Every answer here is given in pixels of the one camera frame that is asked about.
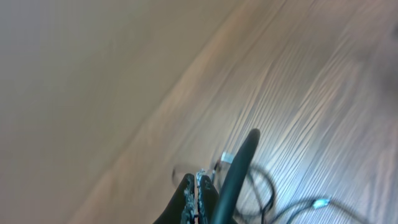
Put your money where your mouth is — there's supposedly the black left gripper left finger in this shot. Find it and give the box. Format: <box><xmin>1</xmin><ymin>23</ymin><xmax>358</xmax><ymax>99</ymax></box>
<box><xmin>154</xmin><ymin>174</ymin><xmax>195</xmax><ymax>224</ymax></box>

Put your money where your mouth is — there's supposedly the thin black cable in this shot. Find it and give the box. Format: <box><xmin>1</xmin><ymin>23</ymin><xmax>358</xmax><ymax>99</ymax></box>
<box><xmin>210</xmin><ymin>128</ymin><xmax>261</xmax><ymax>224</ymax></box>

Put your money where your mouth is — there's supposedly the black USB cable bundle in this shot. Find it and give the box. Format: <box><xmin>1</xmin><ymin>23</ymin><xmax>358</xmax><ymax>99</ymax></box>
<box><xmin>172</xmin><ymin>151</ymin><xmax>374</xmax><ymax>224</ymax></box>

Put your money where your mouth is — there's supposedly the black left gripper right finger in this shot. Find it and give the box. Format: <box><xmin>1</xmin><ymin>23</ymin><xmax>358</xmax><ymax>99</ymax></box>
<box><xmin>197</xmin><ymin>174</ymin><xmax>238</xmax><ymax>223</ymax></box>

